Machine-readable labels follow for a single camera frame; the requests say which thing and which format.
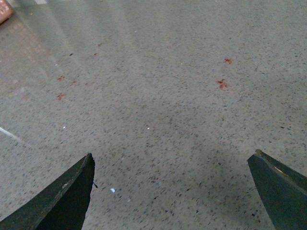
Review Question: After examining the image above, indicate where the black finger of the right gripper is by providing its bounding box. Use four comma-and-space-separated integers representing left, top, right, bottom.
0, 153, 95, 230
248, 149, 307, 230

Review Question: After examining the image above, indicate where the pink object at corner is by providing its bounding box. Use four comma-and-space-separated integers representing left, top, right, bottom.
0, 0, 14, 24

